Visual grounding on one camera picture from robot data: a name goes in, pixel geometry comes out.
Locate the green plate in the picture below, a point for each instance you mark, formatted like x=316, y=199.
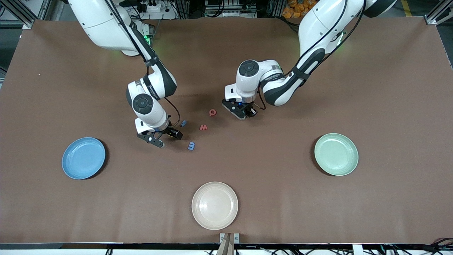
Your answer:
x=336, y=154

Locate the blue letter E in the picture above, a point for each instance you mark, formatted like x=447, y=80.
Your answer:
x=193, y=146

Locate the metal table edge bracket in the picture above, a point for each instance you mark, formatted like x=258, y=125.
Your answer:
x=229, y=244

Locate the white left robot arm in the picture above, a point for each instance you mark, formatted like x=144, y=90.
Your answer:
x=325, y=24

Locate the beige plate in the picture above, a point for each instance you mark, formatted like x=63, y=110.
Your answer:
x=214, y=205

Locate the aluminium frame profile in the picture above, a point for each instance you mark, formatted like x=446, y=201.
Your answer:
x=16, y=9
x=439, y=12

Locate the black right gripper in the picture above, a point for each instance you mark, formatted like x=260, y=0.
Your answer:
x=171, y=131

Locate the dark equipment box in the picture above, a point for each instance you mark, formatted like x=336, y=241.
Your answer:
x=230, y=10

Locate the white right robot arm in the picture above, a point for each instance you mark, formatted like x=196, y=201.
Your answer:
x=106, y=21

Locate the white power strip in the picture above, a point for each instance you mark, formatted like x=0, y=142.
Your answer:
x=159, y=9

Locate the blue plate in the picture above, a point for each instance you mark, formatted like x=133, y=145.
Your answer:
x=83, y=158

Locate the red letter Q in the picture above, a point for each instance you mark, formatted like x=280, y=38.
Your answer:
x=210, y=113

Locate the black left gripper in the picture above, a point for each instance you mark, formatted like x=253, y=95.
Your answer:
x=251, y=111

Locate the pile of orange objects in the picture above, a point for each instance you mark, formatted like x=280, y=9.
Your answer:
x=292, y=9

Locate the dark blue letter g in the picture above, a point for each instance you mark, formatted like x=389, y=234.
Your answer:
x=183, y=123

